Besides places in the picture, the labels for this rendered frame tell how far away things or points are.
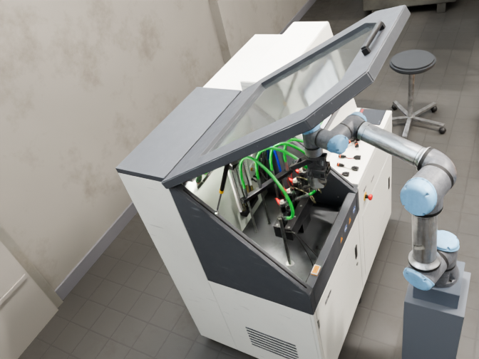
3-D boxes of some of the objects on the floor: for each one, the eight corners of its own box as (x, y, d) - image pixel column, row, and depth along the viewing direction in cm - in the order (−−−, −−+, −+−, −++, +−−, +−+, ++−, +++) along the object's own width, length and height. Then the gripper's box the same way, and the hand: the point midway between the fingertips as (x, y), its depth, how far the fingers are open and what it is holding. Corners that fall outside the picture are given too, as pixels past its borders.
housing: (240, 355, 278) (163, 178, 183) (203, 340, 291) (114, 167, 196) (318, 204, 362) (294, 29, 268) (287, 198, 376) (254, 29, 281)
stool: (460, 115, 410) (469, 47, 367) (429, 153, 380) (434, 84, 337) (398, 101, 448) (400, 38, 405) (366, 135, 418) (363, 70, 375)
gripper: (321, 162, 178) (326, 199, 191) (329, 148, 184) (333, 185, 197) (301, 158, 182) (308, 196, 196) (310, 145, 188) (315, 182, 201)
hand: (314, 187), depth 197 cm, fingers closed
